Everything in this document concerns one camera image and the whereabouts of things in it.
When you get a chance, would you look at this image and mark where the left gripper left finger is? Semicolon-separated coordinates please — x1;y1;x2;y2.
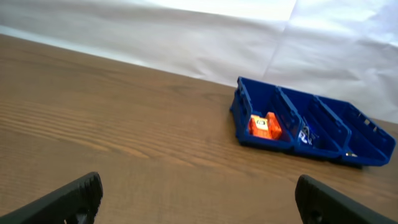
0;171;104;224

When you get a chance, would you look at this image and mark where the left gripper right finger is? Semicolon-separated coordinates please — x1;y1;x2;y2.
294;174;398;224

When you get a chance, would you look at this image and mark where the orange candy box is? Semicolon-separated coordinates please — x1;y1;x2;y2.
248;114;271;139
265;111;283;141

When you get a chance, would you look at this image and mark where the blue tray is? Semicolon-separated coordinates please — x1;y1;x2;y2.
229;76;397;169

